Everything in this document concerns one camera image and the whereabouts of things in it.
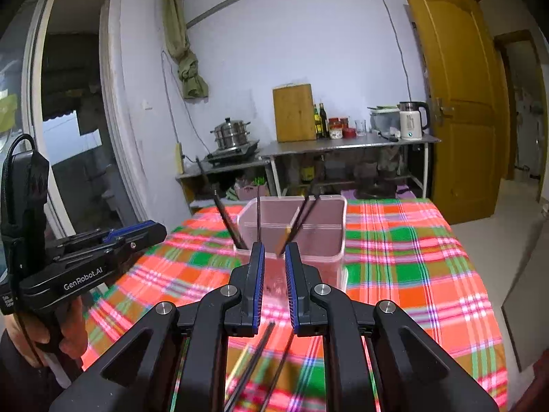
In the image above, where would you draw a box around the silver refrigerator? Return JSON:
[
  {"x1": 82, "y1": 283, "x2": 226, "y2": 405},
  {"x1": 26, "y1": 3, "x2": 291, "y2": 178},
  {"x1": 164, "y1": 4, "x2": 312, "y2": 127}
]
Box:
[{"x1": 501, "y1": 206, "x2": 549, "y2": 373}]

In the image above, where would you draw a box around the pink plastic utensil basket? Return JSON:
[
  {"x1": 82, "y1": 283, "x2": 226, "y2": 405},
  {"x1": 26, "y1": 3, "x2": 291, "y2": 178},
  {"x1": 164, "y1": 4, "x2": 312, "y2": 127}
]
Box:
[{"x1": 237, "y1": 194, "x2": 348, "y2": 307}]

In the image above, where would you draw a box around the low kitchen stand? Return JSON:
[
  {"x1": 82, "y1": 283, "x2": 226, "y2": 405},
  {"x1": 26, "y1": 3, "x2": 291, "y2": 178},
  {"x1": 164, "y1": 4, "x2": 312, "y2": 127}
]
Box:
[{"x1": 175, "y1": 157, "x2": 275, "y2": 216}]

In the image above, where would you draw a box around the person's left hand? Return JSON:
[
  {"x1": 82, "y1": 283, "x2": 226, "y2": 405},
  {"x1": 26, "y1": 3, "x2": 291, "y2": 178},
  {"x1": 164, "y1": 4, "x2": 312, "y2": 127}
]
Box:
[{"x1": 6, "y1": 296, "x2": 89, "y2": 367}]

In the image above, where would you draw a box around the black induction cooker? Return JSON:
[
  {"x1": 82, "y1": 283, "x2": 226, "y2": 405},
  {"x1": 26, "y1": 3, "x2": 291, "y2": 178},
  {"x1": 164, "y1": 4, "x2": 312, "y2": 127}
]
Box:
[{"x1": 201, "y1": 139, "x2": 261, "y2": 166}]

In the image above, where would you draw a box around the white electric kettle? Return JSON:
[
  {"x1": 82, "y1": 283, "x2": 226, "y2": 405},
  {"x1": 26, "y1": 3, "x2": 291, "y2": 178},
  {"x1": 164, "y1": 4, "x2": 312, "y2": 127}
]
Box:
[{"x1": 399, "y1": 101, "x2": 431, "y2": 141}]

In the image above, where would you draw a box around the white window frame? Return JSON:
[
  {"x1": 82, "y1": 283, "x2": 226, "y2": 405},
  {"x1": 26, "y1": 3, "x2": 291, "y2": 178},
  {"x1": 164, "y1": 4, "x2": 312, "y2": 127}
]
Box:
[{"x1": 26, "y1": 0, "x2": 149, "y2": 241}]

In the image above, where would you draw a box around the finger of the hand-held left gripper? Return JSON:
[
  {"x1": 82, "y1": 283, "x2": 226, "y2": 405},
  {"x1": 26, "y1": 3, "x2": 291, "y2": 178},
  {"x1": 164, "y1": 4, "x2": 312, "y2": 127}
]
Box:
[
  {"x1": 51, "y1": 222, "x2": 168, "y2": 267},
  {"x1": 64, "y1": 220, "x2": 152, "y2": 245}
]

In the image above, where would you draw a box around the wooden cutting board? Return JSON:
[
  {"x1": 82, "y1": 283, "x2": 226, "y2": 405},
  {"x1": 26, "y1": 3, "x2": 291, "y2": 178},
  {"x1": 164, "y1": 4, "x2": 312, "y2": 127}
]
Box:
[{"x1": 272, "y1": 83, "x2": 318, "y2": 143}]

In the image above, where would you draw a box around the person's left forearm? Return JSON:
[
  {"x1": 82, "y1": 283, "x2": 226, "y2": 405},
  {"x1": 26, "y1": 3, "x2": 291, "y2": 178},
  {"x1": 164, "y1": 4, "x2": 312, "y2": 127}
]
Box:
[{"x1": 0, "y1": 335, "x2": 84, "y2": 412}]

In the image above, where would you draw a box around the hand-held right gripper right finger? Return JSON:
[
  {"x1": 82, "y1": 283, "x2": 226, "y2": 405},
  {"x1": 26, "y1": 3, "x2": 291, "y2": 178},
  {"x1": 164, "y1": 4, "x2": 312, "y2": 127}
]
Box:
[{"x1": 284, "y1": 241, "x2": 500, "y2": 412}]

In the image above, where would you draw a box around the steel steamer pot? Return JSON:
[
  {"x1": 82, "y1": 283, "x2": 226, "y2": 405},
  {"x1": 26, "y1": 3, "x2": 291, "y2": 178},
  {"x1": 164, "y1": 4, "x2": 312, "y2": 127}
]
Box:
[{"x1": 210, "y1": 117, "x2": 252, "y2": 151}]

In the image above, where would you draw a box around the yellow wooden door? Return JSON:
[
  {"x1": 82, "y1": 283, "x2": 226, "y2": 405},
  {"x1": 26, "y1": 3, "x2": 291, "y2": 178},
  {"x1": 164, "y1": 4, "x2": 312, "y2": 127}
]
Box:
[{"x1": 397, "y1": 0, "x2": 511, "y2": 226}]

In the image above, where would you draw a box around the plaid tablecloth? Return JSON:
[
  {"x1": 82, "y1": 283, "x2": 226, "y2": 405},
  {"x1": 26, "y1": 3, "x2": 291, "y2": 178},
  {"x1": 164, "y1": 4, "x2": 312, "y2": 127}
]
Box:
[{"x1": 81, "y1": 197, "x2": 509, "y2": 412}]

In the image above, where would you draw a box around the grey plastic container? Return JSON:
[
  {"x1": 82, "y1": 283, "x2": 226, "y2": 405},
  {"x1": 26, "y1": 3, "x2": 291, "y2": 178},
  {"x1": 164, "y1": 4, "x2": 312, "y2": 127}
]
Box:
[{"x1": 369, "y1": 105, "x2": 401, "y2": 135}]

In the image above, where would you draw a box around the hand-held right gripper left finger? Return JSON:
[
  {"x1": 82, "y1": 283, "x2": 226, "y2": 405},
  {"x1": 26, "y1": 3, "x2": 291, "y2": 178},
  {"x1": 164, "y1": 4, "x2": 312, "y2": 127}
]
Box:
[{"x1": 49, "y1": 241, "x2": 266, "y2": 412}]

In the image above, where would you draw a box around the black wall cable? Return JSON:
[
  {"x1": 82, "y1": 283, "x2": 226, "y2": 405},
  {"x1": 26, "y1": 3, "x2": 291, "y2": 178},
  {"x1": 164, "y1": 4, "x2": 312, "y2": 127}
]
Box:
[{"x1": 372, "y1": 0, "x2": 413, "y2": 104}]

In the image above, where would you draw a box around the cream wooden chopstick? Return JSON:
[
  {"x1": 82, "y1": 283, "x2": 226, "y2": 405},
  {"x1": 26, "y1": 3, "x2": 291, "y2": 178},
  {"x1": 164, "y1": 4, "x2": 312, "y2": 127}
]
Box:
[{"x1": 277, "y1": 207, "x2": 301, "y2": 258}]

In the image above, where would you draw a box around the green knotted curtain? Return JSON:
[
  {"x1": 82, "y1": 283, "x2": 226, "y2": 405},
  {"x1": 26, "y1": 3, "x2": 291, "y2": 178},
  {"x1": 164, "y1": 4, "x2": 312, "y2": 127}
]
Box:
[{"x1": 165, "y1": 0, "x2": 211, "y2": 100}]

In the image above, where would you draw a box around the steel kitchen table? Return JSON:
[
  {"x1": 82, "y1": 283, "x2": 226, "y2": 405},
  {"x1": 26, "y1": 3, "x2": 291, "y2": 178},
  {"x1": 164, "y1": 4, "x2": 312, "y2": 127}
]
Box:
[{"x1": 257, "y1": 133, "x2": 442, "y2": 200}]

